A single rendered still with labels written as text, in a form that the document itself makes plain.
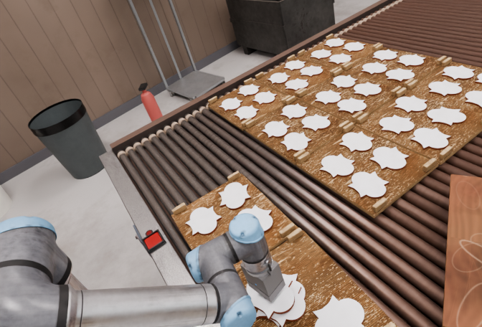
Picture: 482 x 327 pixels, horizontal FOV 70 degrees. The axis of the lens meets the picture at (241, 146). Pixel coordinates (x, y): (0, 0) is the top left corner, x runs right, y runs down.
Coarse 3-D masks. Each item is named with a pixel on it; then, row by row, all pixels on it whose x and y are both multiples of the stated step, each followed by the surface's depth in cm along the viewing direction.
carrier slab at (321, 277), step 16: (304, 240) 116; (272, 256) 114; (288, 256) 113; (304, 256) 111; (320, 256) 110; (240, 272) 113; (288, 272) 108; (304, 272) 107; (320, 272) 106; (336, 272) 104; (304, 288) 103; (320, 288) 102; (336, 288) 100; (352, 288) 99; (320, 304) 98; (368, 304) 95; (256, 320) 99; (304, 320) 96; (368, 320) 92; (384, 320) 90
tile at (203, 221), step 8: (200, 208) 139; (192, 216) 137; (200, 216) 136; (208, 216) 135; (216, 216) 134; (192, 224) 133; (200, 224) 132; (208, 224) 131; (216, 224) 130; (200, 232) 129; (208, 232) 128
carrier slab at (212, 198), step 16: (240, 176) 150; (256, 192) 140; (192, 208) 142; (208, 208) 140; (224, 208) 138; (240, 208) 135; (272, 208) 131; (176, 224) 137; (224, 224) 131; (192, 240) 129; (208, 240) 127; (272, 240) 119
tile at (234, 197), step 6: (228, 186) 145; (234, 186) 144; (240, 186) 143; (246, 186) 142; (222, 192) 143; (228, 192) 142; (234, 192) 142; (240, 192) 141; (246, 192) 140; (222, 198) 141; (228, 198) 140; (234, 198) 139; (240, 198) 138; (246, 198) 137; (222, 204) 138; (228, 204) 137; (234, 204) 136; (240, 204) 135
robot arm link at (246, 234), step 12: (240, 216) 82; (252, 216) 81; (240, 228) 79; (252, 228) 78; (240, 240) 78; (252, 240) 79; (264, 240) 82; (240, 252) 79; (252, 252) 81; (264, 252) 83
